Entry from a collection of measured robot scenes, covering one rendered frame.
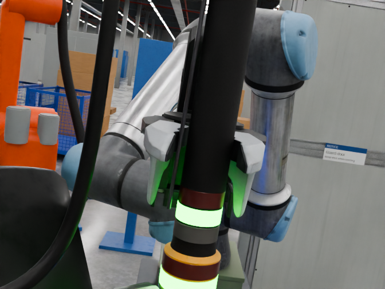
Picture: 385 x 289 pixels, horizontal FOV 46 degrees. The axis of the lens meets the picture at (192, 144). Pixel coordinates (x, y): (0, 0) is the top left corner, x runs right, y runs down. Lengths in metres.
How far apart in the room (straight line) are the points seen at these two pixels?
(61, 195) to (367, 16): 1.97
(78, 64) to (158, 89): 7.71
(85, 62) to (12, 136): 4.46
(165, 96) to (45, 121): 3.47
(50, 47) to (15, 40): 6.88
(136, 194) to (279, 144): 0.42
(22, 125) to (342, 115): 2.74
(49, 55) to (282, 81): 10.46
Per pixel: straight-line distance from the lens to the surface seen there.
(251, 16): 0.32
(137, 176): 0.61
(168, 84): 0.75
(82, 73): 8.42
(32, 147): 4.22
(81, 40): 11.02
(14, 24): 4.32
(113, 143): 0.66
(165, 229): 0.59
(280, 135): 0.93
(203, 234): 0.33
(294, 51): 0.82
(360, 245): 2.43
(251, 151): 0.31
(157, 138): 0.31
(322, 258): 2.39
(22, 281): 0.30
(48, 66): 11.20
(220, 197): 0.33
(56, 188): 0.44
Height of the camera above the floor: 1.55
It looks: 9 degrees down
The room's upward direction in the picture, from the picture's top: 9 degrees clockwise
